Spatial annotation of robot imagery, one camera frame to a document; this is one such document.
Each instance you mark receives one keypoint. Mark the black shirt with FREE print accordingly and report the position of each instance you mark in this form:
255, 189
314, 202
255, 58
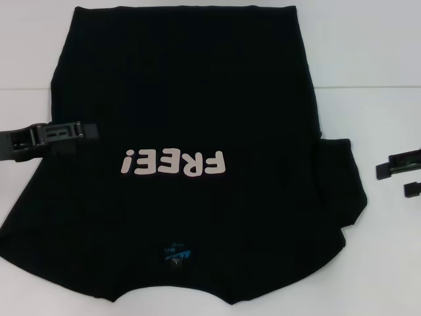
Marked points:
197, 98

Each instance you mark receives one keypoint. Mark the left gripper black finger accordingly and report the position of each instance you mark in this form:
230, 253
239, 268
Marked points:
65, 131
64, 148

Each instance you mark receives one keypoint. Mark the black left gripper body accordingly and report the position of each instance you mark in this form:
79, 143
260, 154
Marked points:
16, 145

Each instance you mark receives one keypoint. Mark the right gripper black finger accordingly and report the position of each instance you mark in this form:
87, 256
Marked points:
404, 163
412, 190

